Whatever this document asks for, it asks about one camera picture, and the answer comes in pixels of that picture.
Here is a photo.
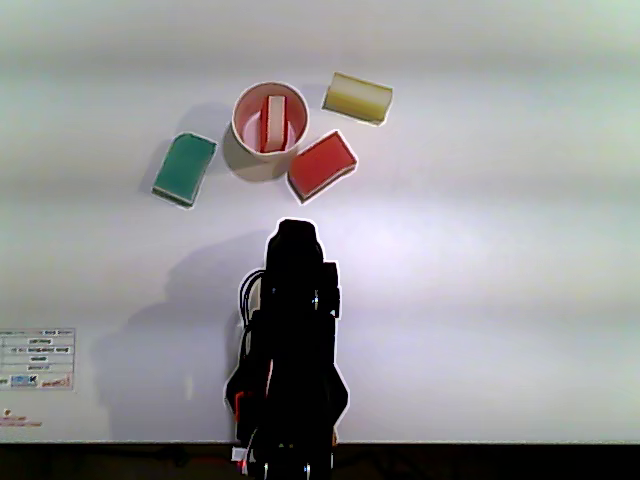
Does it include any yellow white sponge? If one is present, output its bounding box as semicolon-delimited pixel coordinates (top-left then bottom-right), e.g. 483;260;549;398
320;71;395;128

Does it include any white paper cup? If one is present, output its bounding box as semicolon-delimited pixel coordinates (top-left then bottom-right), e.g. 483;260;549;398
220;80;311;183

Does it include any printed label sticker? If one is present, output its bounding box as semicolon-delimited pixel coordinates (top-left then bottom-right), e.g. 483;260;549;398
0;327;77;392

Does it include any red white sponge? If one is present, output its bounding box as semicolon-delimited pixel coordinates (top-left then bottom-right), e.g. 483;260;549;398
258;94;291;154
286;129;360;206

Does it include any green white sponge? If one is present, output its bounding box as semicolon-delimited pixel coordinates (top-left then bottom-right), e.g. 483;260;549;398
150;131;219;210

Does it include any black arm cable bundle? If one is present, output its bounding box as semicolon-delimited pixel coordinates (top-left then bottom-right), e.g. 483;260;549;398
237;268;267;362

